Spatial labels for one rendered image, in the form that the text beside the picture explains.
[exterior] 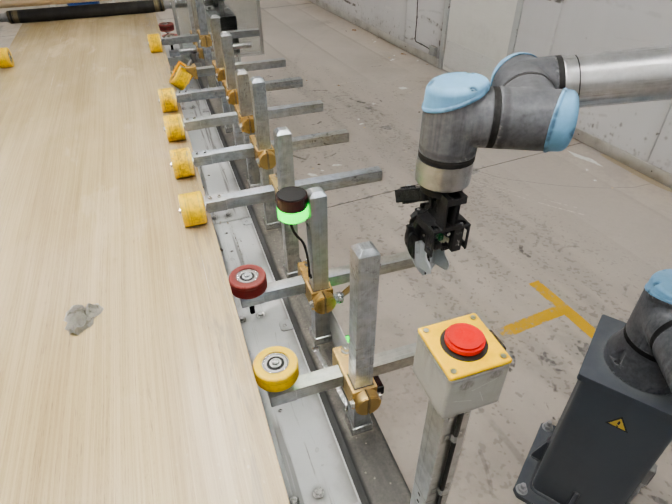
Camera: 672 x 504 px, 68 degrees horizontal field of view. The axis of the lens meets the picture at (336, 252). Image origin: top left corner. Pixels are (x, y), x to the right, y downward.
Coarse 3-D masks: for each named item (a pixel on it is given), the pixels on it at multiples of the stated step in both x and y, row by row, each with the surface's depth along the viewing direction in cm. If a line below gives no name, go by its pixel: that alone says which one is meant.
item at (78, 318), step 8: (88, 304) 98; (96, 304) 101; (72, 312) 98; (80, 312) 97; (88, 312) 98; (96, 312) 99; (64, 320) 97; (72, 320) 95; (80, 320) 97; (88, 320) 96; (72, 328) 95; (80, 328) 95
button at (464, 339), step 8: (448, 328) 51; (456, 328) 51; (464, 328) 51; (472, 328) 51; (448, 336) 50; (456, 336) 50; (464, 336) 50; (472, 336) 50; (480, 336) 50; (448, 344) 49; (456, 344) 49; (464, 344) 49; (472, 344) 49; (480, 344) 49; (456, 352) 49; (464, 352) 48; (472, 352) 48
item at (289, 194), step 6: (282, 192) 94; (288, 192) 94; (294, 192) 94; (300, 192) 94; (282, 198) 93; (288, 198) 93; (294, 198) 93; (300, 198) 93; (306, 222) 99; (294, 234) 99; (300, 240) 101; (306, 252) 103; (306, 258) 104
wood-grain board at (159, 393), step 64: (64, 64) 221; (128, 64) 221; (0, 128) 168; (64, 128) 168; (128, 128) 168; (0, 192) 136; (64, 192) 136; (128, 192) 135; (0, 256) 114; (64, 256) 113; (128, 256) 113; (192, 256) 113; (0, 320) 98; (128, 320) 98; (192, 320) 97; (0, 384) 86; (64, 384) 86; (128, 384) 86; (192, 384) 86; (256, 384) 85; (0, 448) 76; (64, 448) 76; (128, 448) 76; (192, 448) 76; (256, 448) 76
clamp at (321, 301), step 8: (304, 264) 116; (304, 272) 113; (304, 280) 112; (312, 288) 109; (328, 288) 109; (312, 296) 108; (320, 296) 107; (328, 296) 107; (312, 304) 108; (320, 304) 107; (328, 304) 108; (320, 312) 109; (328, 312) 110
